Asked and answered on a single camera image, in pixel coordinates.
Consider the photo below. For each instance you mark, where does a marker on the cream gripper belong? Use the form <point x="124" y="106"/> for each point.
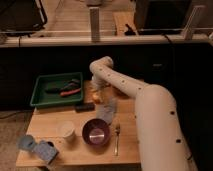
<point x="97" y="84"/>

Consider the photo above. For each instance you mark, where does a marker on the small yellow apple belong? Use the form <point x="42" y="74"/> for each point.
<point x="96" y="98"/>

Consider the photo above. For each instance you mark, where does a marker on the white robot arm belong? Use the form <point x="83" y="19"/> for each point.
<point x="162" y="145"/>

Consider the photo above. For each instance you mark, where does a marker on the white plastic cup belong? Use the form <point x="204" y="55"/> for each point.
<point x="66" y="130"/>

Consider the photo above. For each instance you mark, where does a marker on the small blue cup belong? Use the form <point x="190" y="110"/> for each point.
<point x="26" y="143"/>

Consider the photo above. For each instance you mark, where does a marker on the red tool in tray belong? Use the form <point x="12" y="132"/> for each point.
<point x="71" y="92"/>

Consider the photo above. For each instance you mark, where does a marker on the dark tool in tray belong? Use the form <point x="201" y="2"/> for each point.
<point x="71" y="85"/>

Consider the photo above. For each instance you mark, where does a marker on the black rectangular block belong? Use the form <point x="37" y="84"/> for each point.
<point x="84" y="107"/>

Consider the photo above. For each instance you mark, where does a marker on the grey blue cloth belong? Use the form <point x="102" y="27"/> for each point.
<point x="107" y="111"/>

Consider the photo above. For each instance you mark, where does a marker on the green plastic tray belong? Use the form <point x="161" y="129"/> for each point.
<point x="41" y="99"/>

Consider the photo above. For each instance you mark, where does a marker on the purple bowl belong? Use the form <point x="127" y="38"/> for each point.
<point x="96" y="132"/>

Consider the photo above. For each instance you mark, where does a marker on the silver fork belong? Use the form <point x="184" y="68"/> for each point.
<point x="117" y="132"/>

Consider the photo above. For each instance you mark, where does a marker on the white horizontal rail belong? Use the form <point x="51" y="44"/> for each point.
<point x="103" y="40"/>

